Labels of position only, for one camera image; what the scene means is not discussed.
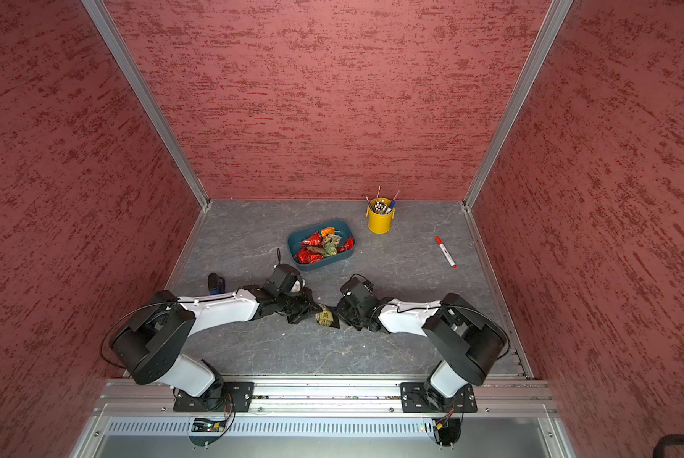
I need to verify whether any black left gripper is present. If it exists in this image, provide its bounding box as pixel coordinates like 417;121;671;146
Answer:
276;287;324;324

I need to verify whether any red foil tea bag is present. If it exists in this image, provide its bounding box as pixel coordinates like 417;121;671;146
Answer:
294;246;325;264
301;231;323;247
337;238;355;253

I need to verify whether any orange foil tea bag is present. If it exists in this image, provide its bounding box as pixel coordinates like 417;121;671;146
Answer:
320;226;336;237

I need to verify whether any clear tea bag green label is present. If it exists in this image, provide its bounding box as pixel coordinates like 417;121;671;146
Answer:
322;233;341;257

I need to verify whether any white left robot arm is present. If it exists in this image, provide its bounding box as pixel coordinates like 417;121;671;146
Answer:
108;264;324;410

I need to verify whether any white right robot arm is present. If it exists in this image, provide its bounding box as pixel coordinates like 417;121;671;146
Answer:
336;275;510;411

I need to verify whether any teal plastic storage box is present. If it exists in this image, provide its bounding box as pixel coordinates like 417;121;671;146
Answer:
287;219;357;271

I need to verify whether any blue black stapler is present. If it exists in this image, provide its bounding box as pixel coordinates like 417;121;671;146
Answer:
208;273;226;296

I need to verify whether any yellow metal pencil bucket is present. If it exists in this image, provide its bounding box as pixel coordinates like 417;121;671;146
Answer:
366;198;395;235

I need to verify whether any red white marker pen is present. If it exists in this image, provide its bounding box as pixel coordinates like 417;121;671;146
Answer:
435;236;458;269

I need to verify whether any aluminium corner profile left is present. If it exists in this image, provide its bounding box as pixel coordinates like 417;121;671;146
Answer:
81;0;211;210

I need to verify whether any aluminium corner profile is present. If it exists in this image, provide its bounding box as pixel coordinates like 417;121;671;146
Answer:
81;0;211;210
463;0;576;208

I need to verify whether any aluminium corner profile right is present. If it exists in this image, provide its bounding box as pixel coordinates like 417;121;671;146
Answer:
463;0;576;208

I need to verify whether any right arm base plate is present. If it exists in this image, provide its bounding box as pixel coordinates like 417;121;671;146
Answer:
400;383;478;414

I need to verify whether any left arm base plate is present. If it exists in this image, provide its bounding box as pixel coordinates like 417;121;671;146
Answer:
173;382;254;413

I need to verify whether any aluminium front rail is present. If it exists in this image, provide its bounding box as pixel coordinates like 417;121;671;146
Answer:
91;375;561;418

